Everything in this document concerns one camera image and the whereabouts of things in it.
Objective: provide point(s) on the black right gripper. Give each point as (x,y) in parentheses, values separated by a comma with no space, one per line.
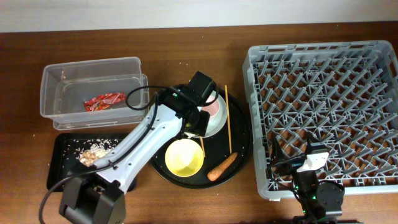
(278,158)

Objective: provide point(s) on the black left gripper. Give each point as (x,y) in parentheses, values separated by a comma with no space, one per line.
(201,127)

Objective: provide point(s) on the yellow bowl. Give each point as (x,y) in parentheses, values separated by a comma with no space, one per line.
(184,158)

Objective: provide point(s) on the orange carrot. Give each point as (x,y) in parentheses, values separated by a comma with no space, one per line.
(218,170)

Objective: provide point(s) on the red strawberry cake wrapper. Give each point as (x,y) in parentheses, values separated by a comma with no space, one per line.
(104,101)

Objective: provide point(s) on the white tissue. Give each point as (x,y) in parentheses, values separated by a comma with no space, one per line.
(191,135)

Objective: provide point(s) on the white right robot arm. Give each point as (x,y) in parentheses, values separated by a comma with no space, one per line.
(321,200)

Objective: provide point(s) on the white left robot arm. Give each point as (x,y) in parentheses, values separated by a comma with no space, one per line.
(96,194)

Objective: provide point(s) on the clear plastic waste bin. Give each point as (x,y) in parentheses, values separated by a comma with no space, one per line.
(65,87)

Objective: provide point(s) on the grey dishwasher rack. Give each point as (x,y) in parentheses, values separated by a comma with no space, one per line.
(343,93)

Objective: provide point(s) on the pink plastic cup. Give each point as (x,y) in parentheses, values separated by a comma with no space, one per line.
(213,108)

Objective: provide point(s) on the grey round plate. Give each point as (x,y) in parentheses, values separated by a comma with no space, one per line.
(217,121)

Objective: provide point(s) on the wooden chopstick on plate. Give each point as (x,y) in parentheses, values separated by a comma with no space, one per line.
(202,146)

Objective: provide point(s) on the wooden chopstick on tray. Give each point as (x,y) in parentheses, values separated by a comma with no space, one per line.
(228,119)

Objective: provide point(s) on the black round tray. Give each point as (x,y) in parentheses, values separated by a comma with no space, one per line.
(233,137)

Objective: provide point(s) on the food scraps and rice pile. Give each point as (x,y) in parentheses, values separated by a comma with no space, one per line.
(95,151)

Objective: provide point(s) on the black rectangular tray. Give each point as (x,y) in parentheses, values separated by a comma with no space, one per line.
(68,147)

